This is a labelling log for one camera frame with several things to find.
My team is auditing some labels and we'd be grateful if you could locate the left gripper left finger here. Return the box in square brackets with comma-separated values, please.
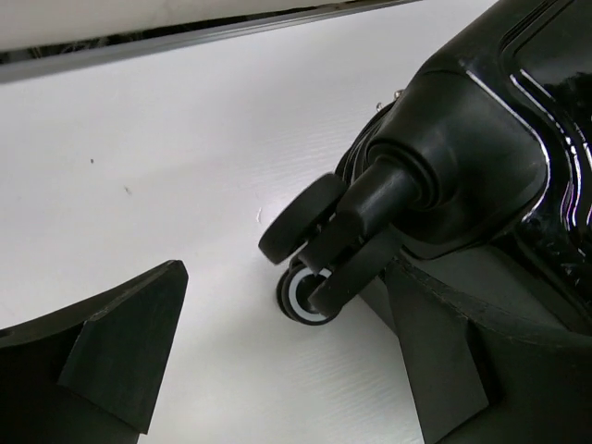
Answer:
[1, 260, 189, 443]

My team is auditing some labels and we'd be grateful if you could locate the silver metal rail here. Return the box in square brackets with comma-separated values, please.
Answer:
[1, 1, 402, 84]

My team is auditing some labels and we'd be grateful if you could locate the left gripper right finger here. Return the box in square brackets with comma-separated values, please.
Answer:
[384, 258, 591, 443]

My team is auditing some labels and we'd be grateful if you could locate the black suitcase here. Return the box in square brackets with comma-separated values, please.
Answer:
[259, 1, 591, 334]

